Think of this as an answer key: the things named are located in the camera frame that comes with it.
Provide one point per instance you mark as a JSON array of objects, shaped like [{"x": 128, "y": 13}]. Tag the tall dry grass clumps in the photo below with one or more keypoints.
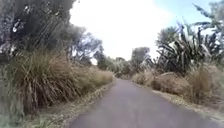
[{"x": 43, "y": 80}]

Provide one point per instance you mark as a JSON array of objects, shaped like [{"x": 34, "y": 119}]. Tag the green flax bushes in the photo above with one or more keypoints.
[{"x": 186, "y": 50}]

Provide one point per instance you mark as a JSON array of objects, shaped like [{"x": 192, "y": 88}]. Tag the dry grass verge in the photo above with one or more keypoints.
[
  {"x": 66, "y": 111},
  {"x": 193, "y": 105}
]

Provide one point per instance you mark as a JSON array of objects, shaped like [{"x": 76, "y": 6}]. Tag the dry brown grass tussocks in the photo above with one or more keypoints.
[{"x": 173, "y": 83}]

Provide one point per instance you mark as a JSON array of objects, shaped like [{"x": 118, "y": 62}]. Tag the row of trees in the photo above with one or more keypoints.
[{"x": 36, "y": 26}]

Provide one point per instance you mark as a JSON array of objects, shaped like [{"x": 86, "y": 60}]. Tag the distant trees and bushes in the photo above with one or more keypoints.
[{"x": 125, "y": 63}]

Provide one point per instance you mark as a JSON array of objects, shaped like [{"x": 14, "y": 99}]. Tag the grey asphalt path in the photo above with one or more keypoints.
[{"x": 133, "y": 106}]

